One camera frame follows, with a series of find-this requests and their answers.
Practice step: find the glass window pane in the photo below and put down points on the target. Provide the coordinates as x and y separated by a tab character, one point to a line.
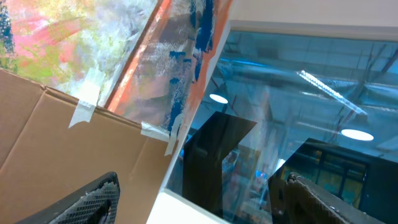
320	107

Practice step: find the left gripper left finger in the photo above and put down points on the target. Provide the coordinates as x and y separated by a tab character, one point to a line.
94	203

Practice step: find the white masking tape strip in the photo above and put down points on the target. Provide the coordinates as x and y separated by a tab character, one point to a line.
88	97

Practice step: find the brown cardboard panel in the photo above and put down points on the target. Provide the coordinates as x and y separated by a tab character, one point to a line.
44	157

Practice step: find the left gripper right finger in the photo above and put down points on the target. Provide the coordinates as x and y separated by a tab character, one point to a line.
306	202

